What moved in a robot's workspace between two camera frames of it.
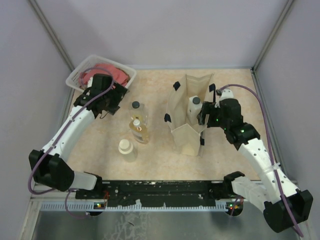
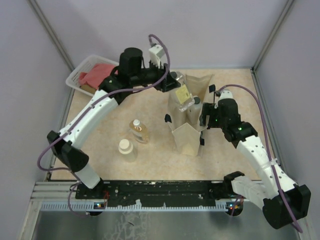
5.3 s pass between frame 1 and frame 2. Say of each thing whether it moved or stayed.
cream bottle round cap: stayed
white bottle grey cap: stayed
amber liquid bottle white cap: stayed
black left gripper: moved
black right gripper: stayed
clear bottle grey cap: moved
